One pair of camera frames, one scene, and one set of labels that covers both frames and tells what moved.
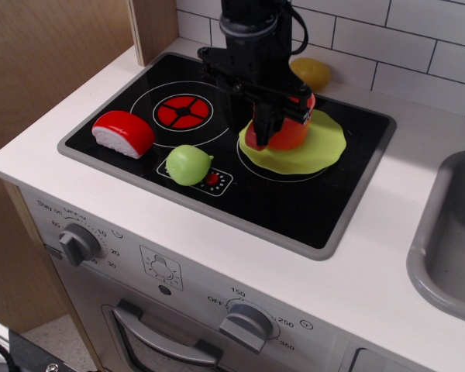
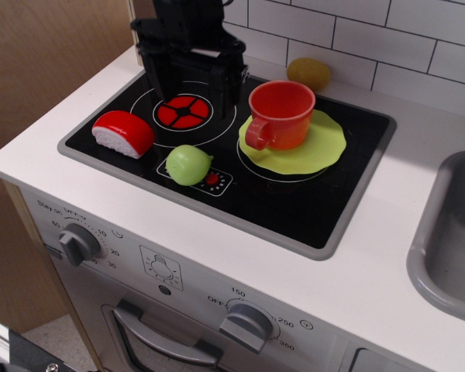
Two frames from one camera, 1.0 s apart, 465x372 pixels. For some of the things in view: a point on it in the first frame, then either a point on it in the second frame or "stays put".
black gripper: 256,77 → 177,28
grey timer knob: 79,244 stays put
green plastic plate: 323,144 stays put
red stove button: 212,179 stays put
